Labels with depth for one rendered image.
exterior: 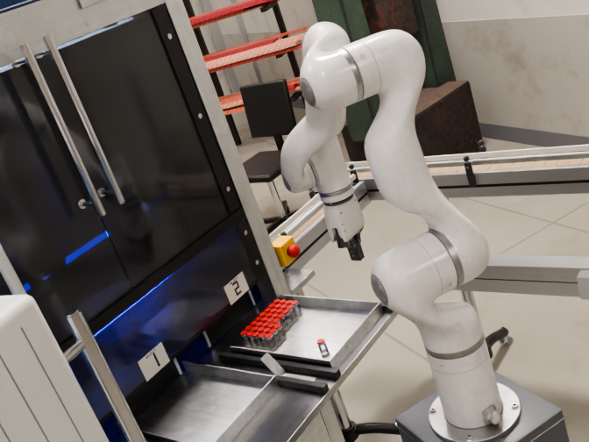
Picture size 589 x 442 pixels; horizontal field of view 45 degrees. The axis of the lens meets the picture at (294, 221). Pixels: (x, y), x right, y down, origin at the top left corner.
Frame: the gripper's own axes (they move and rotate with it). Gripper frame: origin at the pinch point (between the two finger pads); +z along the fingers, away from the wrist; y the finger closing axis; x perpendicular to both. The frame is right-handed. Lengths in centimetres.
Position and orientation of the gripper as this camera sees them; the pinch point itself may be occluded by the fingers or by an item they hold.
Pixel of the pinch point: (356, 252)
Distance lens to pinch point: 180.7
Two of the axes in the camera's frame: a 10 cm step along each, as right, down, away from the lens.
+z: 3.1, 8.8, 3.7
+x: 7.7, -0.1, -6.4
